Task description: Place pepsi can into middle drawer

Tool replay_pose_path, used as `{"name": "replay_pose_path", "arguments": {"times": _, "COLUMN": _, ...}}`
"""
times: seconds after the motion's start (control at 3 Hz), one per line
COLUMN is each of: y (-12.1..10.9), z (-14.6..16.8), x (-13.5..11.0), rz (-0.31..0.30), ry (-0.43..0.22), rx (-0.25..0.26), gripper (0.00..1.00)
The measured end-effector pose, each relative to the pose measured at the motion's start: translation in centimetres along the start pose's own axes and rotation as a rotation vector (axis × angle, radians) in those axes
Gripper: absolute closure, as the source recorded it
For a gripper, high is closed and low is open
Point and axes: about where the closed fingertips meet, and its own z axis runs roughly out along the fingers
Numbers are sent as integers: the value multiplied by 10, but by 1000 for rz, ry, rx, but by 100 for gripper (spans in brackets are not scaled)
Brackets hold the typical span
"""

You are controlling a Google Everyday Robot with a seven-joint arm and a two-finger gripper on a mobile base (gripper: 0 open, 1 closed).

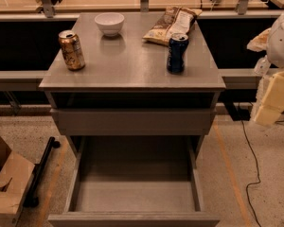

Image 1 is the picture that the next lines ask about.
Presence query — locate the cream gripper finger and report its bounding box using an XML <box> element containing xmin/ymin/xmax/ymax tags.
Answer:
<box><xmin>247</xmin><ymin>28</ymin><xmax>271</xmax><ymax>52</ymax></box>
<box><xmin>254</xmin><ymin>71</ymin><xmax>284</xmax><ymax>126</ymax></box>

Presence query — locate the blue pepsi can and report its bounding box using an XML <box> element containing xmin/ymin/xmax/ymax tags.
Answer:
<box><xmin>167</xmin><ymin>33</ymin><xmax>189</xmax><ymax>74</ymax></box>

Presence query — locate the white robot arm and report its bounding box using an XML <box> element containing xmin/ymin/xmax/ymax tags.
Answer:
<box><xmin>247</xmin><ymin>11</ymin><xmax>284</xmax><ymax>126</ymax></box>

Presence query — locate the grey drawer cabinet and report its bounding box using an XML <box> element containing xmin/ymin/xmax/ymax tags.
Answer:
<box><xmin>40</xmin><ymin>12</ymin><xmax>225</xmax><ymax>150</ymax></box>

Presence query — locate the open middle drawer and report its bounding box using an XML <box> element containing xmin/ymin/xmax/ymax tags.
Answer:
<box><xmin>48</xmin><ymin>136</ymin><xmax>220</xmax><ymax>227</ymax></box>

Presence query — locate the gold soda can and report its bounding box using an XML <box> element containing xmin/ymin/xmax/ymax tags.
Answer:
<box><xmin>59</xmin><ymin>30</ymin><xmax>85</xmax><ymax>71</ymax></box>

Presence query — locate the closed top drawer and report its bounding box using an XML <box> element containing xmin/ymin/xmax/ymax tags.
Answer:
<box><xmin>51</xmin><ymin>109</ymin><xmax>216</xmax><ymax>136</ymax></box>

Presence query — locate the chip bag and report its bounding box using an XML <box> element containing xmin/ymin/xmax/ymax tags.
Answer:
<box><xmin>143</xmin><ymin>6</ymin><xmax>203</xmax><ymax>45</ymax></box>

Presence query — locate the white ceramic bowl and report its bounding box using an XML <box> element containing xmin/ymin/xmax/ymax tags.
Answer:
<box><xmin>95</xmin><ymin>12</ymin><xmax>125</xmax><ymax>37</ymax></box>

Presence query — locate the black pole stand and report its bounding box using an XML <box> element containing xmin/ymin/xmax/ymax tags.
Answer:
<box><xmin>23</xmin><ymin>137</ymin><xmax>61</xmax><ymax>207</ymax></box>

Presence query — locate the cardboard box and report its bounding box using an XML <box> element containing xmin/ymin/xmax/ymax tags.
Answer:
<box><xmin>0</xmin><ymin>136</ymin><xmax>34</xmax><ymax>227</ymax></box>

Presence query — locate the black floor cable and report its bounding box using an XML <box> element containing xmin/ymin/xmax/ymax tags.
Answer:
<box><xmin>238</xmin><ymin>102</ymin><xmax>263</xmax><ymax>227</ymax></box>

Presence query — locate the grey shelf rail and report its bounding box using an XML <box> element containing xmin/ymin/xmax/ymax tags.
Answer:
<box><xmin>0</xmin><ymin>71</ymin><xmax>46</xmax><ymax>91</ymax></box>

